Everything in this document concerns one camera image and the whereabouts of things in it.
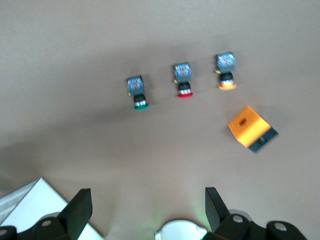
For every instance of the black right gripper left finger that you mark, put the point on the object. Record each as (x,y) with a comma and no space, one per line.
(77,210)

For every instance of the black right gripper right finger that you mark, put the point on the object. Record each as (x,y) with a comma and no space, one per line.
(215,207)

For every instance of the green push button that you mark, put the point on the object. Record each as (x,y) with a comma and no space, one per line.
(137,87)

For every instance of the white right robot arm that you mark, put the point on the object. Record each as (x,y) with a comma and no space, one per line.
(180,231)

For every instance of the white drawer cabinet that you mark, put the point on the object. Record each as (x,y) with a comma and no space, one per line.
(37,200)

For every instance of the orange black button box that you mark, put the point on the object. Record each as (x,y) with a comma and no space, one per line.
(247,127)

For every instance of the red push button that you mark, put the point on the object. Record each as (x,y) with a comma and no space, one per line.
(183,75)

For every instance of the yellow push button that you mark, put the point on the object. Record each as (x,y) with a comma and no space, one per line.
(225,63)

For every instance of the brown table cover mat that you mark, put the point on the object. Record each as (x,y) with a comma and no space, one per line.
(100,150)

